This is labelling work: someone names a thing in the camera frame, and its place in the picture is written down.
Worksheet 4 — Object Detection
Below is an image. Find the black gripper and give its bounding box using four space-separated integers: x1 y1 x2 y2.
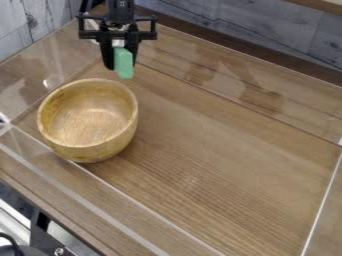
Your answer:
76 0 157 70

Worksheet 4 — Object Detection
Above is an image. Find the green rectangular stick block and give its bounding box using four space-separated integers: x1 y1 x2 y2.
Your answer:
113 47 133 79

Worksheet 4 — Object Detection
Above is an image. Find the wooden bowl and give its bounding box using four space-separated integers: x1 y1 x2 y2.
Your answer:
36 78 139 163

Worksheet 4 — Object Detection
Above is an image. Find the clear acrylic tray wall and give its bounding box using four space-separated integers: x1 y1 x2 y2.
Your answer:
0 25 342 256

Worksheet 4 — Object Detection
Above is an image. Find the black table leg bracket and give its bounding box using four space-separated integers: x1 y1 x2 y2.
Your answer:
29 208 77 256

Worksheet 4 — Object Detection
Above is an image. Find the black cable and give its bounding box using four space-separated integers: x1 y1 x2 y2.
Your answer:
0 232 24 256

